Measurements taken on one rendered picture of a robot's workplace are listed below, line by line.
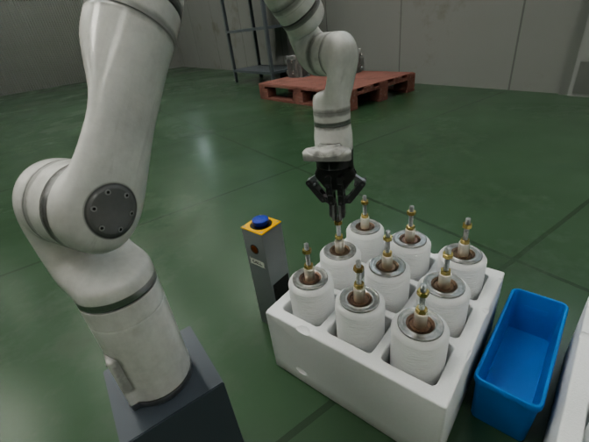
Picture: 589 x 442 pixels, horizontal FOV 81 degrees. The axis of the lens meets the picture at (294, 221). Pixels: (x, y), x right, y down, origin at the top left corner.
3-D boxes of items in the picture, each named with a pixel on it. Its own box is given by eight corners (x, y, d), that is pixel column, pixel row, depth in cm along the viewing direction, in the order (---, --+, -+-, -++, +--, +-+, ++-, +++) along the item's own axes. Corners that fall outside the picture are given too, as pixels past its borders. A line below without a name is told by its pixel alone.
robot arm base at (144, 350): (135, 420, 45) (81, 327, 37) (121, 372, 52) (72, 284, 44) (202, 380, 49) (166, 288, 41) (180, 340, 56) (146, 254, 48)
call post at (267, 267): (280, 331, 94) (261, 236, 79) (261, 321, 99) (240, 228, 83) (295, 315, 99) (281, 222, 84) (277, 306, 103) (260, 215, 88)
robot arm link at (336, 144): (301, 162, 64) (297, 129, 61) (316, 143, 73) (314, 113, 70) (350, 162, 61) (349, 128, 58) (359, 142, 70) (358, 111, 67)
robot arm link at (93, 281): (-18, 176, 33) (62, 309, 42) (35, 186, 29) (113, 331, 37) (74, 145, 40) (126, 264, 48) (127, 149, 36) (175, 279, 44)
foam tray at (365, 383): (436, 467, 63) (446, 409, 54) (275, 364, 86) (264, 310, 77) (492, 328, 88) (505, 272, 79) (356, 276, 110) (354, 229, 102)
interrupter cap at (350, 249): (357, 260, 77) (357, 258, 77) (323, 262, 78) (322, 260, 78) (355, 241, 84) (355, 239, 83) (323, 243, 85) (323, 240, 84)
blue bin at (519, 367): (527, 450, 63) (542, 411, 58) (464, 414, 70) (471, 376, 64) (556, 341, 82) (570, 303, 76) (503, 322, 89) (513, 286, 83)
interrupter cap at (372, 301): (366, 320, 62) (366, 317, 62) (331, 303, 67) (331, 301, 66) (386, 295, 67) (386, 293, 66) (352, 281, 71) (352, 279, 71)
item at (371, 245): (385, 293, 93) (386, 236, 84) (349, 293, 94) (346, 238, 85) (381, 270, 101) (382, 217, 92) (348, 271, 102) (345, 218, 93)
